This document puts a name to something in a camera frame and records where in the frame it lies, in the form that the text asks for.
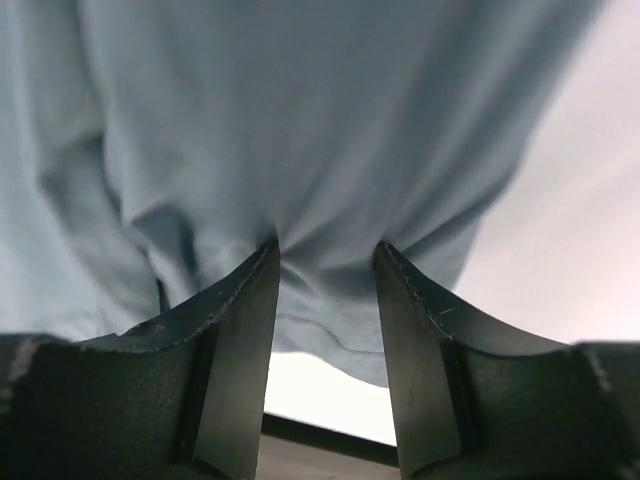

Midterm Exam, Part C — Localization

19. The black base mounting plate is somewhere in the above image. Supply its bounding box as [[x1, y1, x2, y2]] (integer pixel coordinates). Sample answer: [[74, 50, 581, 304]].
[[261, 413, 399, 467]]

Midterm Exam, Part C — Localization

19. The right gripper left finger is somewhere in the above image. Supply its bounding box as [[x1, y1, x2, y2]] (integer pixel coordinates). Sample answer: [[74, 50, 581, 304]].
[[1, 242, 280, 479]]

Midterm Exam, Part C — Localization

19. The grey-blue t shirt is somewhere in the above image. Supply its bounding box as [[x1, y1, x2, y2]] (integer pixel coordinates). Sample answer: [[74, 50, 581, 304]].
[[1, 1, 603, 387]]

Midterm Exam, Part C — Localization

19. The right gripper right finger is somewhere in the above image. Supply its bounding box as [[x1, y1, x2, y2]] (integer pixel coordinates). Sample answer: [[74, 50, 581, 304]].
[[373, 243, 639, 479]]

